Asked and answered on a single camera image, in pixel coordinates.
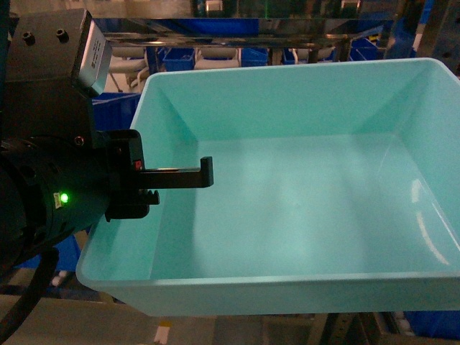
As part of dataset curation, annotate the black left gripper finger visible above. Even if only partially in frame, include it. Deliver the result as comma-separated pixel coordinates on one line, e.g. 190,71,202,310
138,190,160,206
138,157,213,189

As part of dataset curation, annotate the teal plastic bin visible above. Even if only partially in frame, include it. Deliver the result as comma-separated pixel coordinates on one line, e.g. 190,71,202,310
76,58,459,316

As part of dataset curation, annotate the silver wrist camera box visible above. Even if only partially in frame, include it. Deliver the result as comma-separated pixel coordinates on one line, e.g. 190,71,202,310
75,19,112,98

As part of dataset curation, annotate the steel top shelf rail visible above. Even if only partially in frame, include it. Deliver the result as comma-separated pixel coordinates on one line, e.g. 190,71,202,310
95,18,393,49

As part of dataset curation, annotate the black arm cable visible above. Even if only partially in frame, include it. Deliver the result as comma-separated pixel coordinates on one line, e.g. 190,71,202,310
0,247,60,344

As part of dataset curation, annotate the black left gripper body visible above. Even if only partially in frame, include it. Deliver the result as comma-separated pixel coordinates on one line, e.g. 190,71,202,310
1,129,144,272

